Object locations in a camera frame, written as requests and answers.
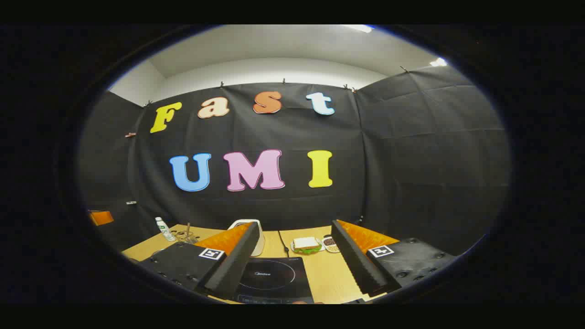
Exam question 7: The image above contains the sandwich with lettuce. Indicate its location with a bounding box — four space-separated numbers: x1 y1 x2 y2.
292 237 322 254

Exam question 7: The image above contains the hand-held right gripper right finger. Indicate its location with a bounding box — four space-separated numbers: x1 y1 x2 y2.
331 219 457 297

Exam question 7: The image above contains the white toaster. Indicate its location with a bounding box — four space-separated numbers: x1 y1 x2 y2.
227 219 266 257

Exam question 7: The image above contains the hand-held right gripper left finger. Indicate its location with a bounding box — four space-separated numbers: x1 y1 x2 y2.
137 222 260 302

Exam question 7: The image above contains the white plastic bottle green label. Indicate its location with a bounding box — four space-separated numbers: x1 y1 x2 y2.
154 217 176 242

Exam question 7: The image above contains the black backdrop cloth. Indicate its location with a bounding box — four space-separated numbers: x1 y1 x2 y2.
78 66 511 256

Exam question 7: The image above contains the black induction cooktop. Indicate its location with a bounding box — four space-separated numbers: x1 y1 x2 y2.
233 257 315 304

